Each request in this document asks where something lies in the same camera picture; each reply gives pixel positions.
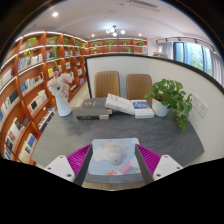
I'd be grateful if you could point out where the tan upholstered chair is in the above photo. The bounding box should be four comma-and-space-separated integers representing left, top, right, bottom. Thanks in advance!
93, 70, 121, 99
125, 73, 154, 107

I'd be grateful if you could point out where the white wall outlet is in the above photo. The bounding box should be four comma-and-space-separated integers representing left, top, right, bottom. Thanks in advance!
189, 93, 200, 110
196, 99, 209, 119

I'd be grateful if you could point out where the white ceiling air vent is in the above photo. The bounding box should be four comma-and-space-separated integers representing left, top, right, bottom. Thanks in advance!
128, 0, 159, 9

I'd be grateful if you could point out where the white vase with pink flowers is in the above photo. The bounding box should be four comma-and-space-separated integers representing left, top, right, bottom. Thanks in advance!
46, 70, 74, 118

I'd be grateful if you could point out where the multi-bulb ceiling lamp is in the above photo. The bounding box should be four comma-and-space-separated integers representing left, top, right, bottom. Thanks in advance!
105, 25, 127, 38

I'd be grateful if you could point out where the large window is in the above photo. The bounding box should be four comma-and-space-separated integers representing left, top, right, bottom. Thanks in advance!
172, 41, 214, 76

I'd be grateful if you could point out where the pastel cartoon print mouse pad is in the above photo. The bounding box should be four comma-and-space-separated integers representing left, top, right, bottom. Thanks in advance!
87, 137, 143, 177

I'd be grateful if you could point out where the dark hardcover book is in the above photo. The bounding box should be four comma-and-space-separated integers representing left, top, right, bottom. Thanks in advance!
75, 114, 110, 121
72, 97, 113, 117

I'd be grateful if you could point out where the green plant in white pot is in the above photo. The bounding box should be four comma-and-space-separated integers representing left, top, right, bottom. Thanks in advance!
143, 78, 193, 134

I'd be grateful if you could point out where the thick white book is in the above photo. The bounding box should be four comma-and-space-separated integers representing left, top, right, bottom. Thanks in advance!
104, 93, 136, 116

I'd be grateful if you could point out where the grey sheer curtain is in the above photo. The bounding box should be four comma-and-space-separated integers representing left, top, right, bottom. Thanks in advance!
159, 42, 174, 60
209, 49, 224, 88

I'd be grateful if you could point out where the white computer mouse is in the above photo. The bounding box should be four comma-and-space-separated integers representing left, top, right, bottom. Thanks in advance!
107, 142, 125, 166

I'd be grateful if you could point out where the blue-cover book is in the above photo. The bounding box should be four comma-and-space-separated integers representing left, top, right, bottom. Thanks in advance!
130, 99, 155, 120

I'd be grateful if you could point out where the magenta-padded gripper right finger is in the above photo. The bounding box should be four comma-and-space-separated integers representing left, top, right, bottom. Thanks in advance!
134, 144, 184, 185

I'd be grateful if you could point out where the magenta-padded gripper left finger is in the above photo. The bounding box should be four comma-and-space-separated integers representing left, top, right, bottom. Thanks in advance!
44, 144, 94, 187

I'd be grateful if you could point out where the black track light rail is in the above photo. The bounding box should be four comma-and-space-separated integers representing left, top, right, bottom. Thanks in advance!
155, 35, 218, 54

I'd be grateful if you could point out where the orange wooden shelf unit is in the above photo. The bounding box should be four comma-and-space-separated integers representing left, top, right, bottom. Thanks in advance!
0, 30, 149, 166

